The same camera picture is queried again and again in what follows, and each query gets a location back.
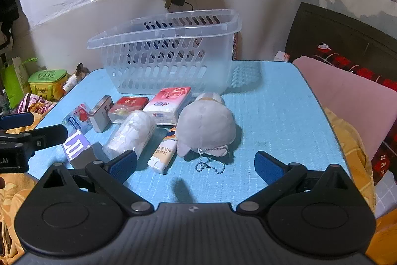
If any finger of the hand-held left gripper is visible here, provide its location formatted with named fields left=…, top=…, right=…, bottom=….
left=0, top=112, right=35, bottom=131
left=0, top=124, right=68, bottom=157

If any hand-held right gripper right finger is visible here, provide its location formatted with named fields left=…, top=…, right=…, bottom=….
left=236, top=151, right=362, bottom=216

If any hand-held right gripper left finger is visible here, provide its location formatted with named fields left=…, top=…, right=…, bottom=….
left=36, top=150, right=154, bottom=216

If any white roll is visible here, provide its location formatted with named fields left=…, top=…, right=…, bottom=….
left=103, top=111, right=157, bottom=160

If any purple and white packet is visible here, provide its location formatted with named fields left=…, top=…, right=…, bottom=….
left=62, top=128, right=104, bottom=170

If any white and orange cream tube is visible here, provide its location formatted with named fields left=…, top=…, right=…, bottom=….
left=148, top=126, right=178, bottom=175

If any pink and white tissue pack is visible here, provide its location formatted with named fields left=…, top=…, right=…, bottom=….
left=143, top=86, right=192, bottom=126

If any grey plush toy with chain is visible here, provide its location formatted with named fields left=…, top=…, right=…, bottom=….
left=177, top=92, right=237, bottom=174

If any clear plastic slotted basket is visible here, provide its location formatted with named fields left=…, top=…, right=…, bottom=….
left=87, top=8, right=243, bottom=97

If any floral cloth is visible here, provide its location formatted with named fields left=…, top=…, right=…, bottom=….
left=16, top=93, right=58, bottom=117

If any clear bottle with strawberry label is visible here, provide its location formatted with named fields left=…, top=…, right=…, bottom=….
left=62, top=102, right=94, bottom=133

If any green paper bag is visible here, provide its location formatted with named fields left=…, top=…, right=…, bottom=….
left=0, top=56, right=38, bottom=109

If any grey matchbox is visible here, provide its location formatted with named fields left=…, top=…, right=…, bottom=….
left=89, top=95, right=113, bottom=133

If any red cigarette pack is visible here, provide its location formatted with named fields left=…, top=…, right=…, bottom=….
left=108, top=96, right=150, bottom=123

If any small white and brown bottle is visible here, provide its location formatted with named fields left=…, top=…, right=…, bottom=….
left=62, top=63, right=91, bottom=95

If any yellow patterned blanket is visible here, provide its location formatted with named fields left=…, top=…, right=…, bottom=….
left=0, top=107, right=397, bottom=265

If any pink pillow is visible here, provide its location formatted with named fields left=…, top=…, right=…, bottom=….
left=293, top=55, right=397, bottom=160

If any black hanging clothing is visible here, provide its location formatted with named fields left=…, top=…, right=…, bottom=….
left=0, top=0, right=20, bottom=52

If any red cloth with white letters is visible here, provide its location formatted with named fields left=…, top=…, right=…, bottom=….
left=370, top=128, right=397, bottom=187

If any red plaid blanket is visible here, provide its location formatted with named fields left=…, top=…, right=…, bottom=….
left=311, top=43, right=397, bottom=92

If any dark wooden headboard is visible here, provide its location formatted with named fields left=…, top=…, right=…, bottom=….
left=284, top=2, right=397, bottom=83

